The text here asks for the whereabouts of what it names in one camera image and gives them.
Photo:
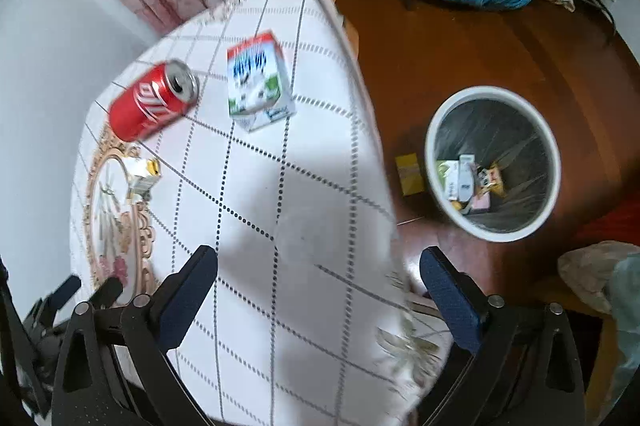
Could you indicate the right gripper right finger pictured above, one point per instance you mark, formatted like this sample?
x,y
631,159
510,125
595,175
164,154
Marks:
x,y
508,365

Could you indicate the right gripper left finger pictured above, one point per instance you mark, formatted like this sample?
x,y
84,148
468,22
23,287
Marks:
x,y
143,332

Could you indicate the white medicine box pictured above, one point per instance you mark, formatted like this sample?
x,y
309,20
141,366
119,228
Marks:
x,y
448,176

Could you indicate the small white carton box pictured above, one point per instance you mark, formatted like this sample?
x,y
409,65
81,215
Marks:
x,y
466,179

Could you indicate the red cola can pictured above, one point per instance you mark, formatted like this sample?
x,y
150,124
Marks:
x,y
158,97

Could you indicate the white round trash bin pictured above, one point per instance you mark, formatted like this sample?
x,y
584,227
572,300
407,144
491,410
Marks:
x,y
518,163

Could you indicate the pale blue quilt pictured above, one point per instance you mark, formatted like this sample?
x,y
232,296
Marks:
x,y
624,292

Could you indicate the small yellow white packet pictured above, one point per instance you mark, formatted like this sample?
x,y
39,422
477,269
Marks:
x,y
142,174

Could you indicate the yellow box on floor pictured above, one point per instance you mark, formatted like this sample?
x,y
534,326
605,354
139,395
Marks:
x,y
410,175

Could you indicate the white checked tablecloth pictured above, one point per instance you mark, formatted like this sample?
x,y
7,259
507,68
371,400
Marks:
x,y
309,321

